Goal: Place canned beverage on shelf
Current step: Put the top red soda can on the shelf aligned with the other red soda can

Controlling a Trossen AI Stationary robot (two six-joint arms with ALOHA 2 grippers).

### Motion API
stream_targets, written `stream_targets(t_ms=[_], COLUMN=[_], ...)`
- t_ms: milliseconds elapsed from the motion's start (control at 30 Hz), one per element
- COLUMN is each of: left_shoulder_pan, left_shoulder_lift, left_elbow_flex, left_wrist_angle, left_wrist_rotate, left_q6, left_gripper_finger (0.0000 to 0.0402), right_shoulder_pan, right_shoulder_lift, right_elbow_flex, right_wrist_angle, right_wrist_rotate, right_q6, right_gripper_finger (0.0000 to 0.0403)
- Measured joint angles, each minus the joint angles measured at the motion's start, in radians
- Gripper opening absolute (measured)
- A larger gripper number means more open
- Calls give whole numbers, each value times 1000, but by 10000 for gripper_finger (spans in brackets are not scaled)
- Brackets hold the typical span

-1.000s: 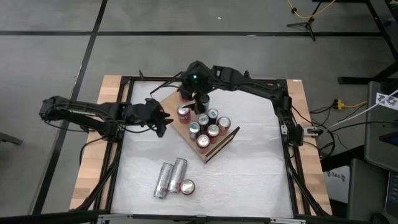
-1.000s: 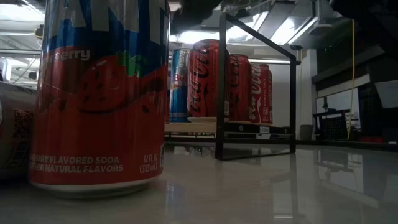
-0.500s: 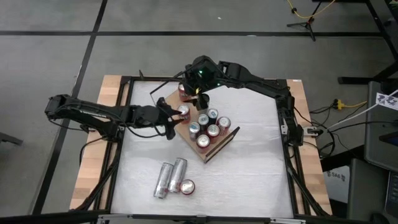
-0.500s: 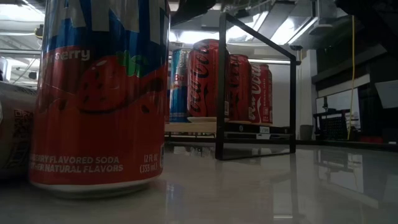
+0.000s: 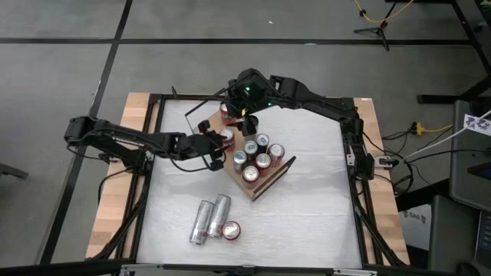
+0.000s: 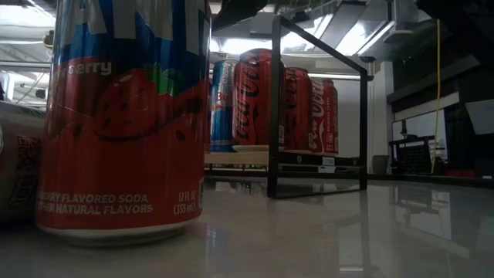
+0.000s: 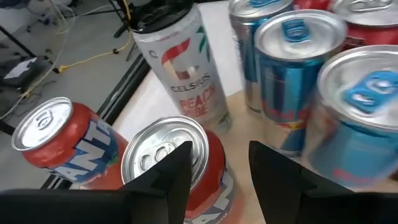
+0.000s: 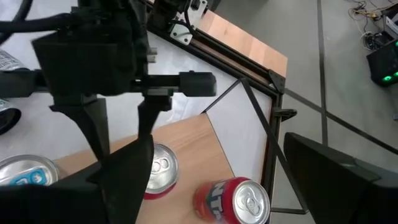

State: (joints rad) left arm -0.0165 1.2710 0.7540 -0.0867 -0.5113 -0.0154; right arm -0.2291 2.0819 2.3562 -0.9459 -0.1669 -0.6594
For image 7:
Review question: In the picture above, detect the tall silver Celsius can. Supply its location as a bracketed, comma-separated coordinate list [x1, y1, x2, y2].
[129, 0, 233, 134]

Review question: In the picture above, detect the black tripod stand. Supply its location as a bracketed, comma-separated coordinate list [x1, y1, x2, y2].
[113, 0, 147, 62]

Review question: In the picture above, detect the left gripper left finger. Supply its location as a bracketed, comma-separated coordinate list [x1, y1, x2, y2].
[0, 141, 193, 224]

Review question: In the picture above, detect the yellow floor cable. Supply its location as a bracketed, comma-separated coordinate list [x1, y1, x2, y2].
[57, 0, 134, 74]

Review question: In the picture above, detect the red Fanta soda can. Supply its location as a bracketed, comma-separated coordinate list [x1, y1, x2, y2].
[120, 114, 246, 224]
[292, 0, 335, 12]
[331, 0, 398, 52]
[11, 96, 130, 190]

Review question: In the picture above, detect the blue Red Bull can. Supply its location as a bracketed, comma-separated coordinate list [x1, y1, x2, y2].
[303, 44, 398, 192]
[253, 9, 348, 158]
[228, 0, 295, 114]

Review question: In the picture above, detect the black floor equipment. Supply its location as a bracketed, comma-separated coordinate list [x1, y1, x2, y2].
[0, 55, 58, 91]

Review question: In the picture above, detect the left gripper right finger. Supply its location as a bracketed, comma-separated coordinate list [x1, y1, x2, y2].
[248, 140, 398, 224]

